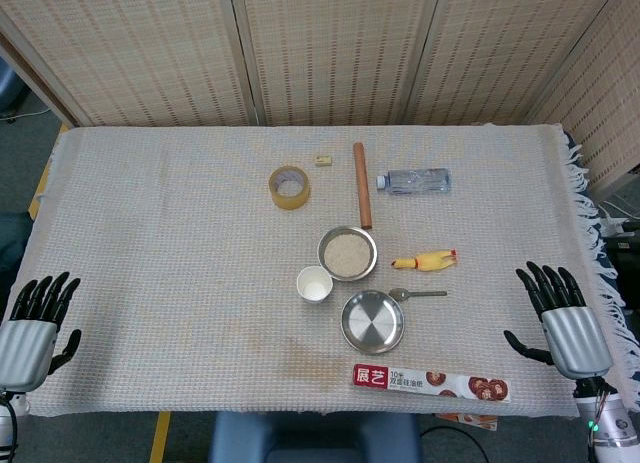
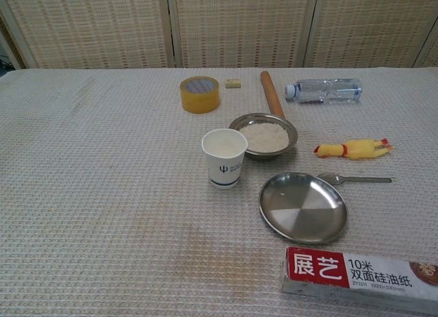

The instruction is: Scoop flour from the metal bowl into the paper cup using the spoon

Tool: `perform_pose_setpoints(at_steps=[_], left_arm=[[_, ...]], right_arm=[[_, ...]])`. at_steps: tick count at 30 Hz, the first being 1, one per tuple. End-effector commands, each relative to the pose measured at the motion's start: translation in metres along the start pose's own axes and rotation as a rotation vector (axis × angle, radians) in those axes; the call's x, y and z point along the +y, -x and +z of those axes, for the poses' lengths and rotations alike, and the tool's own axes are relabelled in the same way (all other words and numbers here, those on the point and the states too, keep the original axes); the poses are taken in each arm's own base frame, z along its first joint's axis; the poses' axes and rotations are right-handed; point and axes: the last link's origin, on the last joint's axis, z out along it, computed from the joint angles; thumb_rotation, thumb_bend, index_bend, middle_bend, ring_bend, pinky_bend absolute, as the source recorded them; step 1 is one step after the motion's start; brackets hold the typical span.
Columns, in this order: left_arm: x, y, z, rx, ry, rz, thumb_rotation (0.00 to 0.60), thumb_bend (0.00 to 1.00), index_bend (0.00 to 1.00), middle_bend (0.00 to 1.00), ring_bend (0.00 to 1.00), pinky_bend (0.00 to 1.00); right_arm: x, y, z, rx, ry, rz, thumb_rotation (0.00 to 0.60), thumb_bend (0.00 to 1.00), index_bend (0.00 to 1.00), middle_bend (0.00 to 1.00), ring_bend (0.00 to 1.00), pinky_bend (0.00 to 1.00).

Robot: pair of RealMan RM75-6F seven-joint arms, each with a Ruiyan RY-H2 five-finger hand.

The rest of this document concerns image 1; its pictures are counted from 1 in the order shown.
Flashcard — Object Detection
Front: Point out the yellow rubber chicken toy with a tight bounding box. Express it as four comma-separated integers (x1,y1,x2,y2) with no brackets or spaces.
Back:
390,248,459,273

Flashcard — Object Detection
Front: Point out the yellow packing tape roll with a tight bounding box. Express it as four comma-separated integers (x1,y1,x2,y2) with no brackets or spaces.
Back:
268,165,312,212

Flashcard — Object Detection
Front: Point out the white woven fringed tablecloth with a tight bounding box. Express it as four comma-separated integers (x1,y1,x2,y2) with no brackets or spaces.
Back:
0,124,640,418

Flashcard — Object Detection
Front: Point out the dark blue fabric seat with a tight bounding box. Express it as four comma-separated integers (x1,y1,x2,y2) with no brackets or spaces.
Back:
0,211,34,304

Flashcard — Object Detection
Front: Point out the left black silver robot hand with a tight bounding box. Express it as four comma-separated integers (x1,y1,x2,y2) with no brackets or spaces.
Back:
0,271,83,393

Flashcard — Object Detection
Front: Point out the red white baking paper box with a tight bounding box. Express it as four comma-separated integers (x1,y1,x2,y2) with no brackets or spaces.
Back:
352,363,512,404

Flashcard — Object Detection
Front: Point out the white paper cup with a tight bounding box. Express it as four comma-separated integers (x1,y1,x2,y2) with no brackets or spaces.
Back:
295,265,334,304

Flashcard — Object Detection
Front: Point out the black floor cable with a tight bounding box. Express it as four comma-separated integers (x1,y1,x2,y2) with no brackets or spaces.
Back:
418,425,490,463

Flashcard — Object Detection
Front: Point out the black box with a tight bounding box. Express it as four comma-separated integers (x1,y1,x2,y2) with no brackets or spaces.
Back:
602,235,640,304

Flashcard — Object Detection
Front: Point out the wooden rolling pin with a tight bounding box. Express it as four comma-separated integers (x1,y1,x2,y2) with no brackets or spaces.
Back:
352,142,375,231

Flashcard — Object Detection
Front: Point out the woven bamboo screen panel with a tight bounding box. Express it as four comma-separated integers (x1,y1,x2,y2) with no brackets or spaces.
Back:
524,0,640,200
242,0,444,127
404,0,624,127
0,0,266,129

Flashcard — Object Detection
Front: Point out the metal spoon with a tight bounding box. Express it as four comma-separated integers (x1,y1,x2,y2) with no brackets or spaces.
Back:
388,287,448,303

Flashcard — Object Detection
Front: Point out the steel bowl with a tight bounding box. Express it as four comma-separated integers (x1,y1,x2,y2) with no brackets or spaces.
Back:
316,225,379,283

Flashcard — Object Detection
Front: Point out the orange printed paper package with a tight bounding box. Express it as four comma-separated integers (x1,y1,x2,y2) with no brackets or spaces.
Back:
433,411,501,432

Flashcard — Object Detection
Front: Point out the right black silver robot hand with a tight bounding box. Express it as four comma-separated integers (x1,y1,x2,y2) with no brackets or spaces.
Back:
503,261,613,381

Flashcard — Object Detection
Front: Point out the blue padded seat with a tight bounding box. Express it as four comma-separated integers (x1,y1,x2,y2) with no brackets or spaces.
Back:
208,411,424,463

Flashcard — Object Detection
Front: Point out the blue grey office chair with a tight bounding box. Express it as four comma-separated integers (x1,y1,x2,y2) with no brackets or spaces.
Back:
0,57,27,122

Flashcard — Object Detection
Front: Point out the clear plastic water bottle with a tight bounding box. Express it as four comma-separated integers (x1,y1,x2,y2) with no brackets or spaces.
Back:
375,168,453,195

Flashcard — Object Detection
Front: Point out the white power strip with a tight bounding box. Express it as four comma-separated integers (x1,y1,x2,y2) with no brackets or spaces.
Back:
599,216,640,237

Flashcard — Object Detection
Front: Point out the steel dish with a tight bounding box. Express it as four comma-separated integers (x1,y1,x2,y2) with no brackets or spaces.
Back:
340,289,406,356

